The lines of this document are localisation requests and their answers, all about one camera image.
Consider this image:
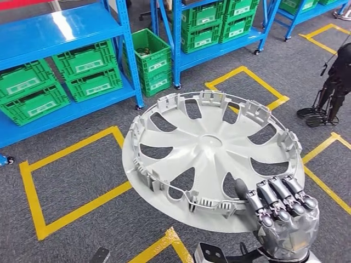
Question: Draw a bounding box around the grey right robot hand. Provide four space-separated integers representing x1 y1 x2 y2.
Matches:
234 175 320 261

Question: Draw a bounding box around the silver wheel hubcap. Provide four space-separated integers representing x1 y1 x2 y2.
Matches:
122 90 306 234

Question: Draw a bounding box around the black humanoid robot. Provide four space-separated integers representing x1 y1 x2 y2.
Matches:
297 31 351 128

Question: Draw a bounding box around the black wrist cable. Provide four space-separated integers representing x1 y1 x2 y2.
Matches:
226 242 268 263

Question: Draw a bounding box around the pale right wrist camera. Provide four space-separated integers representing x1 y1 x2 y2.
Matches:
192 242 229 263

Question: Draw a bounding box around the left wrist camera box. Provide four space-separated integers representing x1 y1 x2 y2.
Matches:
89 247 111 263

